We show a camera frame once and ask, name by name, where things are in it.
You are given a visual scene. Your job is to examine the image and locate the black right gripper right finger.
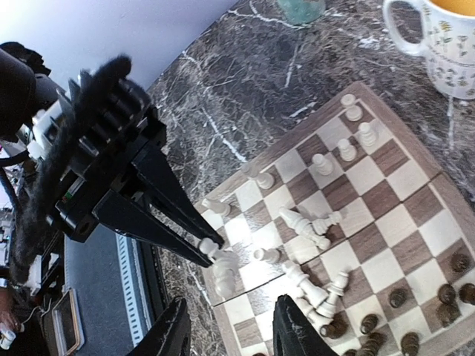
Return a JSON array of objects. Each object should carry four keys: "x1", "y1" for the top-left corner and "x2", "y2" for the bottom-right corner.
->
[{"x1": 272, "y1": 294, "x2": 337, "y2": 356}]

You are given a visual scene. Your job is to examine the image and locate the yellow inside patterned mug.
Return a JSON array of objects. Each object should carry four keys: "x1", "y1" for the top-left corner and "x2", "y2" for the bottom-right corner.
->
[{"x1": 382, "y1": 0, "x2": 474, "y2": 100}]

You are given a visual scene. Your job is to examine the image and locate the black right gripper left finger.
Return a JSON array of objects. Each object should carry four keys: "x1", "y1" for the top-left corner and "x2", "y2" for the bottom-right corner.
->
[{"x1": 128, "y1": 297, "x2": 191, "y2": 356}]

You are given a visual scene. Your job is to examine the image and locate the wooden chess board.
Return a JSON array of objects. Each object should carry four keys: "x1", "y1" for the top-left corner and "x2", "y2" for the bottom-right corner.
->
[{"x1": 197, "y1": 82, "x2": 474, "y2": 355}]

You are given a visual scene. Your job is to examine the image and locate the white chess rook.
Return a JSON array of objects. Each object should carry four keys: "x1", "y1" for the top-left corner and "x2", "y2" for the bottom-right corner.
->
[{"x1": 340, "y1": 93, "x2": 363, "y2": 122}]

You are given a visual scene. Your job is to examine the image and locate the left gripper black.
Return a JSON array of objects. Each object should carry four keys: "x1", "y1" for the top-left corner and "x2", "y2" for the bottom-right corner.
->
[{"x1": 48, "y1": 79, "x2": 224, "y2": 268}]

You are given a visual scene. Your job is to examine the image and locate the white cable duct strip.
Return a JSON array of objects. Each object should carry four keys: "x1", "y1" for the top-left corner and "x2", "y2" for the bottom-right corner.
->
[{"x1": 115, "y1": 234, "x2": 152, "y2": 347}]

